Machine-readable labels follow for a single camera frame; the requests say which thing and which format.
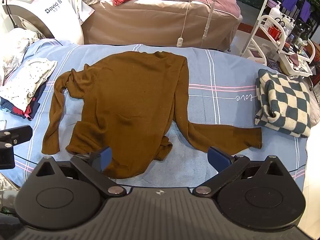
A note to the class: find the navy and red folded clothes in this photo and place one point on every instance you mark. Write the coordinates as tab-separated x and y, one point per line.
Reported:
28	113

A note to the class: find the white pump bottle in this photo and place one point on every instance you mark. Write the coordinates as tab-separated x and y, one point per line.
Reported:
274	15

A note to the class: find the white floral quilt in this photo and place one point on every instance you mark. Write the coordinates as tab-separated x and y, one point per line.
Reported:
12	47

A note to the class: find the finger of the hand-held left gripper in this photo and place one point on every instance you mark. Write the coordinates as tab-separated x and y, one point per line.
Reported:
17	133

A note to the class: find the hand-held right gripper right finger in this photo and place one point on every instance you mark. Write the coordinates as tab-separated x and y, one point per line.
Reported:
217	159

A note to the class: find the red cup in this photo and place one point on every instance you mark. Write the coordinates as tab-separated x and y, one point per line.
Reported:
275	32

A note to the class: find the white pole with tube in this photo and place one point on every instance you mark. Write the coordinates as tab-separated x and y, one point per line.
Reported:
211	10

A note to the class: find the white salon machine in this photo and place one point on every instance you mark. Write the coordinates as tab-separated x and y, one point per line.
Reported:
37	7

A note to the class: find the checkered folded blanket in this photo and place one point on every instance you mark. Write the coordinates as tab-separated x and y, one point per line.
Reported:
285	100

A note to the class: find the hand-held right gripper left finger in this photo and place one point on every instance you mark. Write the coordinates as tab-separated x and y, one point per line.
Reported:
103	158

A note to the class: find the brown long-sleeved sweater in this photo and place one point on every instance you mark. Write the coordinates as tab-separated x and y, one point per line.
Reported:
130	92

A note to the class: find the white trolley cart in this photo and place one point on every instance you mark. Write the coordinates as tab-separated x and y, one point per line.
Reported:
258	22

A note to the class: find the blue plaid bedsheet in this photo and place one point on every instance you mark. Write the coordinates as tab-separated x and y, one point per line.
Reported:
220	110

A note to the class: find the white dotted folded garment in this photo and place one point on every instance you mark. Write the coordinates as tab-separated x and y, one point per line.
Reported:
27	80

